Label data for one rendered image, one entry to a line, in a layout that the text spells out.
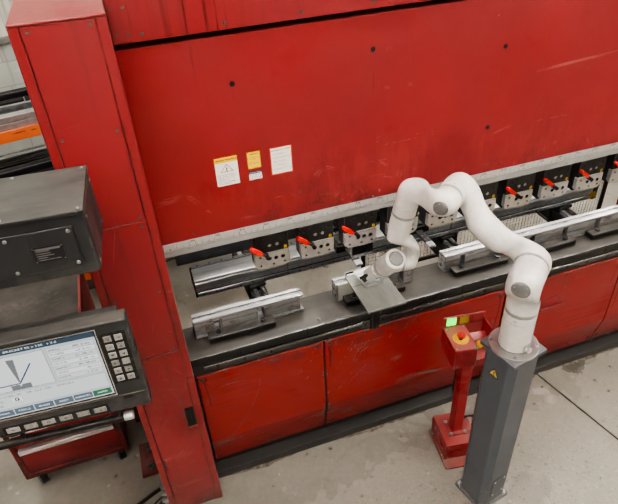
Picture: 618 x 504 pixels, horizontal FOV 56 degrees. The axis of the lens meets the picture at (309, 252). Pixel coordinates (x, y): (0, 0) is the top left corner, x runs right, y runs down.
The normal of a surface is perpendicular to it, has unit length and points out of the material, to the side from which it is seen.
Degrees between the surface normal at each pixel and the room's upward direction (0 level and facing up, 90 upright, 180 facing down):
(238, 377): 90
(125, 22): 90
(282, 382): 90
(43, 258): 90
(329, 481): 0
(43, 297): 0
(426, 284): 0
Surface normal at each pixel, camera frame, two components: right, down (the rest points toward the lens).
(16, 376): 0.26, 0.56
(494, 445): -0.25, 0.58
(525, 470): -0.05, -0.80
